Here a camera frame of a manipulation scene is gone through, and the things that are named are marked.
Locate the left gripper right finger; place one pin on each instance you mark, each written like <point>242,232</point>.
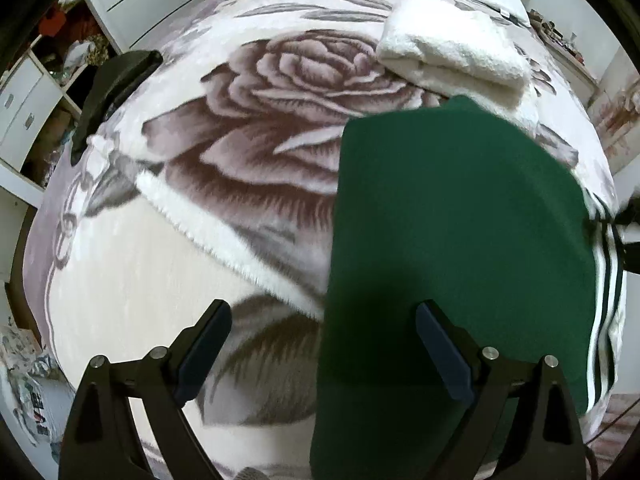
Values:
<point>544,440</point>

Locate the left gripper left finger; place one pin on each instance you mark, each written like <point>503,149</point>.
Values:
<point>101,440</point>

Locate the green white varsity jacket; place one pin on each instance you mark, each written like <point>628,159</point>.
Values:
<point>458,206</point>

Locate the red clothes in closet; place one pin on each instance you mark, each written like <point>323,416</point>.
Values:
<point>59,31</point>

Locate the floral fleece bed blanket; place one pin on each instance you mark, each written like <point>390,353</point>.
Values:
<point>217,179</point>

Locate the pink floral curtain far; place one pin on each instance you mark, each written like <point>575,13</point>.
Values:
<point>615,115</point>

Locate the white drawer unit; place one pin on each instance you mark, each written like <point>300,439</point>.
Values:
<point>29,95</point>

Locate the white nightstand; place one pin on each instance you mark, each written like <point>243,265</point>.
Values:
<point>571,63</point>

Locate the folded white towel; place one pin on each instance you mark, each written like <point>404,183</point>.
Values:
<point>437,45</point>

